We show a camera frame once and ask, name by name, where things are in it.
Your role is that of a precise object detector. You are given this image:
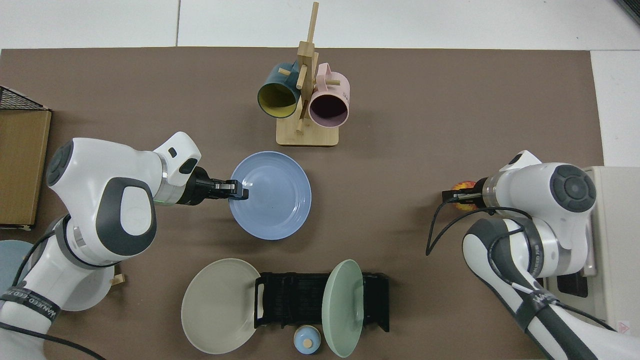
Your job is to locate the beige plate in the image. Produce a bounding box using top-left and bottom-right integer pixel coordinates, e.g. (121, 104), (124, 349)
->
(181, 258), (262, 355)

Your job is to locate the black dish rack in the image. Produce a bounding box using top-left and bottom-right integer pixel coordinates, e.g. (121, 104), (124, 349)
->
(254, 271), (390, 333)

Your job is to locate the green plate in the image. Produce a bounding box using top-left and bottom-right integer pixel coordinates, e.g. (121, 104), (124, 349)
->
(321, 259), (364, 358)

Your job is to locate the light blue plate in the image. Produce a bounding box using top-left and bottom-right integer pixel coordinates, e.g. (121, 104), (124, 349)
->
(0, 240), (34, 296)

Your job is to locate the wooden cup stand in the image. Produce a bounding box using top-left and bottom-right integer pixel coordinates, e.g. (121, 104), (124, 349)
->
(276, 1), (340, 147)

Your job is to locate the brown table cloth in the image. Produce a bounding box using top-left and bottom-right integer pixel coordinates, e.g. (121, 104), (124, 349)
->
(0, 47), (605, 360)

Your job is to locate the dark teal cup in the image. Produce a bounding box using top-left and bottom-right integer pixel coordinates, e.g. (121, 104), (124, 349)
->
(257, 62), (302, 119)

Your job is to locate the pink cup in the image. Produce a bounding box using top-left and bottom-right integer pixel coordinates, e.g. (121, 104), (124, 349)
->
(308, 63), (351, 129)

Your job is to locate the pale toaster oven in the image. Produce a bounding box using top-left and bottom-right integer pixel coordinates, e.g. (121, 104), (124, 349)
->
(545, 166), (640, 346)

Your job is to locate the small blue round thing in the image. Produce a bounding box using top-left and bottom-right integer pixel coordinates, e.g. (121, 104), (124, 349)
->
(293, 325), (322, 355)

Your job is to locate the dark object at corner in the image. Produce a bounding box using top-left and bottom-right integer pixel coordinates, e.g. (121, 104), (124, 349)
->
(616, 0), (640, 26)

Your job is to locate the wire basket with wooden floor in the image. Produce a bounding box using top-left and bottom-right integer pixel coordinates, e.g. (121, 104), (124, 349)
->
(0, 85), (52, 231)

